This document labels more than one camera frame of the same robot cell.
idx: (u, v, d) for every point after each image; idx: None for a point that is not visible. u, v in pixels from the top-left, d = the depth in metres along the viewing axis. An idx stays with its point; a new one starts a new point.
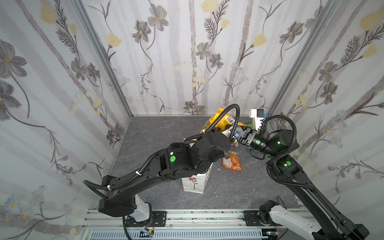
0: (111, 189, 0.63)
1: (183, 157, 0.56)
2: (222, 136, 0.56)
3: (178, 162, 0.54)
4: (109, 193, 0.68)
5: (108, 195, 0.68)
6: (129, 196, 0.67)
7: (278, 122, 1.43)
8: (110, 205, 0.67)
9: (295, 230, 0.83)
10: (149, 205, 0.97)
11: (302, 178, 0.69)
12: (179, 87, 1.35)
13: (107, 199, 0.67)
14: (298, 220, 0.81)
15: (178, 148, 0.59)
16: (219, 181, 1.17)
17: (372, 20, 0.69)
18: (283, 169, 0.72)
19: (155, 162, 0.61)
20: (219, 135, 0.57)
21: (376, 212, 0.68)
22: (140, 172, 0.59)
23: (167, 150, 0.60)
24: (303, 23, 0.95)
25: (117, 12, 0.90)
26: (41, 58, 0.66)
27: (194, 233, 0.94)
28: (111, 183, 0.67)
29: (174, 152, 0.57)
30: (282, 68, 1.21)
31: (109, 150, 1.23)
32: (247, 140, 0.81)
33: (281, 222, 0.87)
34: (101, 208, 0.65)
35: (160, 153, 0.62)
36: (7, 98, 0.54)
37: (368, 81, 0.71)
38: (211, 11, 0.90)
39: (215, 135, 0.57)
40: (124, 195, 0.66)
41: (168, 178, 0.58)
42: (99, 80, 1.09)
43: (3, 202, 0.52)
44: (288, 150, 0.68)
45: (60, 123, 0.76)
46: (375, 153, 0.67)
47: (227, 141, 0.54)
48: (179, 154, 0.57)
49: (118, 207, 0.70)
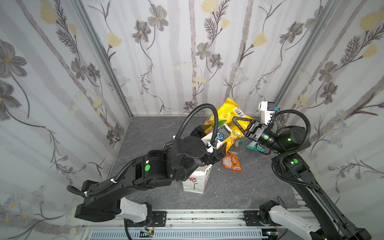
0: (89, 195, 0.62)
1: (158, 166, 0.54)
2: (193, 143, 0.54)
3: (151, 172, 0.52)
4: (87, 199, 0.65)
5: (85, 201, 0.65)
6: (109, 201, 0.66)
7: (278, 122, 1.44)
8: (87, 211, 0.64)
9: (294, 230, 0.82)
10: (146, 206, 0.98)
11: (307, 178, 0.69)
12: (179, 87, 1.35)
13: (83, 205, 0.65)
14: (297, 219, 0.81)
15: (154, 156, 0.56)
16: (219, 181, 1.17)
17: (372, 20, 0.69)
18: (289, 166, 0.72)
19: (131, 170, 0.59)
20: (190, 141, 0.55)
21: (376, 212, 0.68)
22: (114, 180, 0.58)
23: (143, 158, 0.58)
24: (303, 23, 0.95)
25: (117, 12, 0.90)
26: (41, 58, 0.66)
27: (194, 233, 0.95)
28: (90, 188, 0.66)
29: (147, 161, 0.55)
30: (282, 68, 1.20)
31: (109, 150, 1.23)
32: (256, 134, 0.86)
33: (281, 221, 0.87)
34: (77, 214, 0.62)
35: (136, 160, 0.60)
36: (7, 98, 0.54)
37: (368, 81, 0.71)
38: (211, 11, 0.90)
39: (185, 141, 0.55)
40: (102, 200, 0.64)
41: (143, 186, 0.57)
42: (99, 80, 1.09)
43: (3, 202, 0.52)
44: (299, 148, 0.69)
45: (61, 124, 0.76)
46: (375, 153, 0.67)
47: (199, 147, 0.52)
48: (155, 162, 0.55)
49: (97, 213, 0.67)
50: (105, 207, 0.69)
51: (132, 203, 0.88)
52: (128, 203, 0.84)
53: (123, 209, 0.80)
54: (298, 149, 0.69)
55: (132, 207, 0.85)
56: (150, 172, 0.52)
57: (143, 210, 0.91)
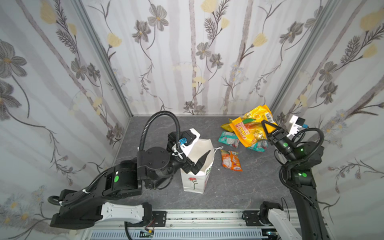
0: (64, 205, 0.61)
1: (126, 177, 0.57)
2: (156, 154, 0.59)
3: (120, 183, 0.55)
4: (62, 208, 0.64)
5: (60, 211, 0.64)
6: (85, 210, 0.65)
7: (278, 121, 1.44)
8: (63, 220, 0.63)
9: (283, 235, 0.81)
10: (143, 205, 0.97)
11: (308, 191, 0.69)
12: (179, 87, 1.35)
13: (58, 215, 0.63)
14: (289, 227, 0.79)
15: (124, 168, 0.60)
16: (219, 181, 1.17)
17: (372, 21, 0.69)
18: (294, 175, 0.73)
19: (102, 180, 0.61)
20: (153, 152, 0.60)
21: (376, 212, 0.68)
22: (86, 190, 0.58)
23: (114, 169, 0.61)
24: (303, 23, 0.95)
25: (117, 12, 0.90)
26: (41, 58, 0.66)
27: (194, 233, 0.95)
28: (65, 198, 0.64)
29: (117, 172, 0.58)
30: (282, 68, 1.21)
31: (109, 150, 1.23)
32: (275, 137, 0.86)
33: (275, 224, 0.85)
34: (52, 224, 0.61)
35: (108, 171, 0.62)
36: (7, 98, 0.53)
37: (368, 81, 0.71)
38: (211, 11, 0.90)
39: (149, 153, 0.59)
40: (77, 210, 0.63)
41: (113, 197, 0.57)
42: (99, 80, 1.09)
43: (3, 202, 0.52)
44: (305, 158, 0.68)
45: (61, 123, 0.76)
46: (375, 153, 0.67)
47: (162, 158, 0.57)
48: (124, 173, 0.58)
49: (74, 222, 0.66)
50: (83, 215, 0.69)
51: (121, 207, 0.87)
52: (114, 207, 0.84)
53: (107, 214, 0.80)
54: (305, 158, 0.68)
55: (120, 210, 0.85)
56: (118, 183, 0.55)
57: (138, 212, 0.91)
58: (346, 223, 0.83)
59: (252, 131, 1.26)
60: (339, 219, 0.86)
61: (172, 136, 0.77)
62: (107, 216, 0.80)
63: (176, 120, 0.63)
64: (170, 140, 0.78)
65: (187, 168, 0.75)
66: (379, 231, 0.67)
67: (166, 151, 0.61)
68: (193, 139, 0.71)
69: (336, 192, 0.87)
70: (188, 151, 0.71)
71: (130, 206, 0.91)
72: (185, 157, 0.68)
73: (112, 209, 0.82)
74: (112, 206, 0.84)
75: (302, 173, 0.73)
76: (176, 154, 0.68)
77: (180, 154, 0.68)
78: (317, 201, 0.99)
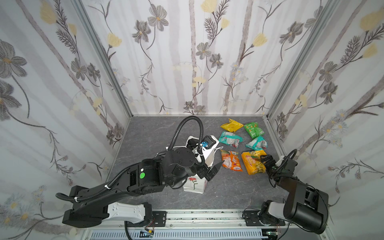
0: (79, 201, 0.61)
1: (152, 174, 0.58)
2: (184, 154, 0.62)
3: (146, 180, 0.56)
4: (76, 205, 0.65)
5: (74, 207, 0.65)
6: (97, 208, 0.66)
7: (278, 122, 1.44)
8: (76, 217, 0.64)
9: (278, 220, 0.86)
10: (143, 205, 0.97)
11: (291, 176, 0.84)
12: (179, 87, 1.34)
13: (72, 211, 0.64)
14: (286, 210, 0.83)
15: (149, 165, 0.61)
16: (219, 181, 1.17)
17: (372, 20, 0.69)
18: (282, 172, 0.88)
19: (125, 176, 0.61)
20: (181, 152, 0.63)
21: (376, 212, 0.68)
22: (108, 186, 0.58)
23: (138, 166, 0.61)
24: (303, 23, 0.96)
25: (117, 12, 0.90)
26: (41, 58, 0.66)
27: (194, 233, 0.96)
28: (79, 194, 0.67)
29: (143, 169, 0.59)
30: (282, 68, 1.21)
31: (109, 150, 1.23)
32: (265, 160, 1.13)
33: (274, 215, 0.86)
34: (66, 220, 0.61)
35: (131, 168, 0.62)
36: (7, 98, 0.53)
37: (368, 81, 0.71)
38: (211, 11, 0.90)
39: (177, 152, 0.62)
40: (91, 208, 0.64)
41: (136, 193, 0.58)
42: (99, 80, 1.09)
43: (3, 202, 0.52)
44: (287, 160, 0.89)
45: (60, 123, 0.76)
46: (375, 153, 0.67)
47: (189, 158, 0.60)
48: (150, 170, 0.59)
49: (84, 219, 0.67)
50: (93, 213, 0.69)
51: (125, 206, 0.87)
52: (119, 206, 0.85)
53: (113, 213, 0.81)
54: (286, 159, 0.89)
55: (124, 209, 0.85)
56: (145, 180, 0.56)
57: (140, 211, 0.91)
58: (346, 223, 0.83)
59: (258, 163, 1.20)
60: (340, 219, 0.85)
61: (192, 141, 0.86)
62: (113, 215, 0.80)
63: (201, 126, 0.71)
64: (189, 145, 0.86)
65: (202, 172, 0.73)
66: (379, 231, 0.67)
67: (192, 151, 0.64)
68: (213, 143, 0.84)
69: (336, 192, 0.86)
70: (206, 154, 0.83)
71: (133, 205, 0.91)
72: (203, 160, 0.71)
73: (117, 208, 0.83)
74: (118, 206, 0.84)
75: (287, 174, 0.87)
76: (196, 156, 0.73)
77: (199, 156, 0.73)
78: None
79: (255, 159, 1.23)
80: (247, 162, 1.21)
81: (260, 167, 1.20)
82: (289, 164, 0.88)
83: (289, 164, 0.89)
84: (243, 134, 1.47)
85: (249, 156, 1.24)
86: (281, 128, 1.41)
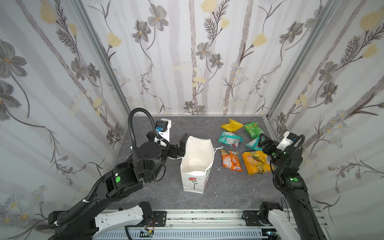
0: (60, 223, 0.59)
1: (128, 175, 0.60)
2: (149, 147, 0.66)
3: (123, 182, 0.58)
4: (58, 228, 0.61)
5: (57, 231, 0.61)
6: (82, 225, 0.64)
7: (278, 122, 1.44)
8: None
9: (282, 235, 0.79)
10: (140, 205, 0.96)
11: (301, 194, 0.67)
12: (179, 87, 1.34)
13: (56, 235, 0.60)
14: (289, 229, 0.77)
15: (122, 168, 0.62)
16: (219, 181, 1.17)
17: (372, 20, 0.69)
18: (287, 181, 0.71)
19: (102, 185, 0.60)
20: (146, 146, 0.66)
21: (376, 213, 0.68)
22: (86, 200, 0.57)
23: (112, 172, 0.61)
24: (303, 23, 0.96)
25: (117, 12, 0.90)
26: (41, 58, 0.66)
27: (194, 233, 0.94)
28: (60, 217, 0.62)
29: (118, 174, 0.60)
30: (282, 68, 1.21)
31: (109, 150, 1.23)
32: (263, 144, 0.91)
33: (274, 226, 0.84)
34: None
35: (105, 176, 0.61)
36: (7, 98, 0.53)
37: (368, 81, 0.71)
38: (211, 11, 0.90)
39: (142, 148, 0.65)
40: (76, 226, 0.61)
41: (116, 197, 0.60)
42: (99, 80, 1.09)
43: (3, 202, 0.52)
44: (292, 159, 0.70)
45: (60, 123, 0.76)
46: (375, 153, 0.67)
47: (155, 149, 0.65)
48: (124, 173, 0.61)
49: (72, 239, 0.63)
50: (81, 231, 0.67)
51: (116, 214, 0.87)
52: (108, 217, 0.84)
53: (103, 224, 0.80)
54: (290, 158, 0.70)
55: (116, 217, 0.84)
56: (122, 185, 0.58)
57: (136, 212, 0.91)
58: (346, 223, 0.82)
59: (258, 163, 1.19)
60: (340, 219, 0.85)
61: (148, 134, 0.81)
62: (105, 226, 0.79)
63: (151, 117, 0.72)
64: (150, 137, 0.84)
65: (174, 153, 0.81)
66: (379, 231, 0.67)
67: (156, 143, 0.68)
68: (166, 123, 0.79)
69: (336, 192, 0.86)
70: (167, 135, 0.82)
71: (126, 210, 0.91)
72: (167, 142, 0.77)
73: (106, 219, 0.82)
74: (107, 216, 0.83)
75: (294, 177, 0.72)
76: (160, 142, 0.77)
77: (162, 141, 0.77)
78: (318, 201, 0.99)
79: (256, 159, 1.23)
80: (248, 162, 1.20)
81: (261, 167, 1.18)
82: (295, 162, 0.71)
83: (294, 162, 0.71)
84: (243, 134, 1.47)
85: (250, 156, 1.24)
86: (281, 128, 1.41)
